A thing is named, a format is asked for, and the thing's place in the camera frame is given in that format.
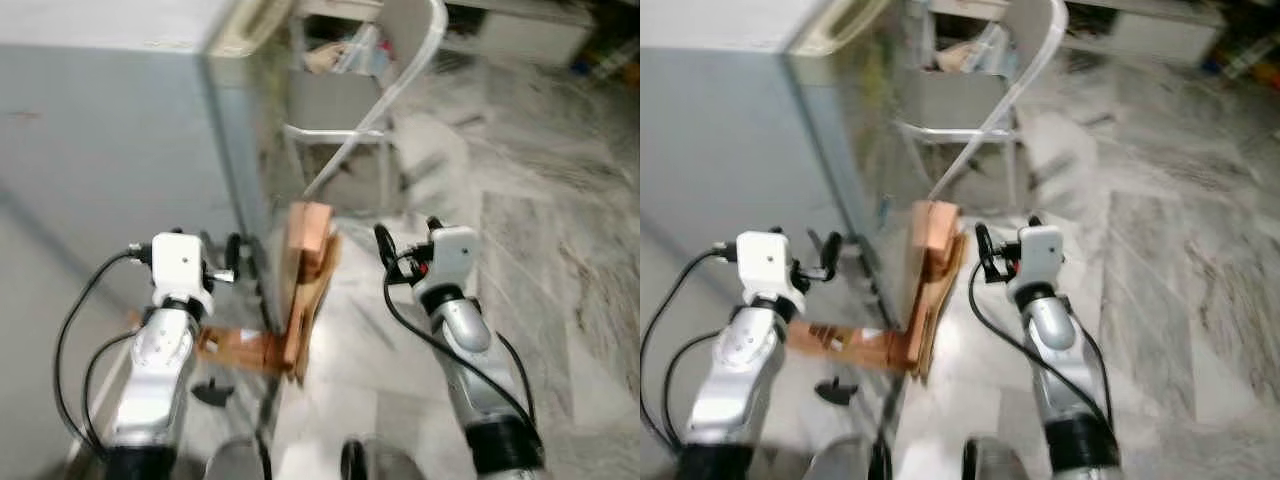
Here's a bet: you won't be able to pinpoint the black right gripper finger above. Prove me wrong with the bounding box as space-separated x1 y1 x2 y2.
973 221 999 286
373 222 401 287

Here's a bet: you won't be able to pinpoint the grey fridge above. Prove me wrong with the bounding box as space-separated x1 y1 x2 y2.
0 0 296 480
640 0 906 480

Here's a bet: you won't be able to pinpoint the brown wooden stand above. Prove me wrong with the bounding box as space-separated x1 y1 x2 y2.
193 200 343 387
788 199 968 383

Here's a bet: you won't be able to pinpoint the small black floor object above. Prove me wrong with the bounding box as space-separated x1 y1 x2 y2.
814 377 860 407
191 378 237 407

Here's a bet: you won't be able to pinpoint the bags on chair seat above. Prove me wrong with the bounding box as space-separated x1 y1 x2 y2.
933 22 1013 77
303 22 393 77

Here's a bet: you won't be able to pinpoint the grey left robot leg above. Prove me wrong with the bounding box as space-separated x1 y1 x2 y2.
808 434 883 480
203 437 273 480

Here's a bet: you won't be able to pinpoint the grey robot leg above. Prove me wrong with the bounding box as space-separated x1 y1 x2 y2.
961 437 1043 480
339 437 426 480
808 434 883 480
203 437 273 480

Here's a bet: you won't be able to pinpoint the grey right robot leg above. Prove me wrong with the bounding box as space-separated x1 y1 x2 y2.
339 437 426 480
961 437 1043 480

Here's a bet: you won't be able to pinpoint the white metal chair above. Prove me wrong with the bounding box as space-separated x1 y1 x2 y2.
897 0 1071 206
283 0 449 206

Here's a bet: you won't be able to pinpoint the grey storage cabinet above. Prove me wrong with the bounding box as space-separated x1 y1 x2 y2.
1066 0 1228 68
445 0 598 68

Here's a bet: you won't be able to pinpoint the colourful clutter pile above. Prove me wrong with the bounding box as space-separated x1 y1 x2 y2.
1203 22 1280 83
572 30 641 83

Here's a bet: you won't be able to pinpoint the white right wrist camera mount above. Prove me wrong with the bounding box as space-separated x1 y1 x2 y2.
413 225 480 293
1004 224 1065 293

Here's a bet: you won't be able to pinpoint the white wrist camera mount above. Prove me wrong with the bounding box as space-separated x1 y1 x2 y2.
413 225 480 293
736 229 807 307
150 231 217 311
1004 224 1065 293

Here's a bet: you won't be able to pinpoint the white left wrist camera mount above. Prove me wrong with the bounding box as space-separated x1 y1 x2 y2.
150 231 217 311
736 229 807 307

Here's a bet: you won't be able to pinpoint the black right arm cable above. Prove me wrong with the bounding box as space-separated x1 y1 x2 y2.
966 285 1121 446
382 282 541 446

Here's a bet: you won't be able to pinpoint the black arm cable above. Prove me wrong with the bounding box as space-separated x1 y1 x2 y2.
382 282 541 446
966 285 1121 446
52 245 154 459
80 332 141 446
661 330 725 446
640 243 739 456

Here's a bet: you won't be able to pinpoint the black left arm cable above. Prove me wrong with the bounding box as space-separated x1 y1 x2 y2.
640 243 739 456
52 245 154 459
80 332 141 446
661 330 725 446

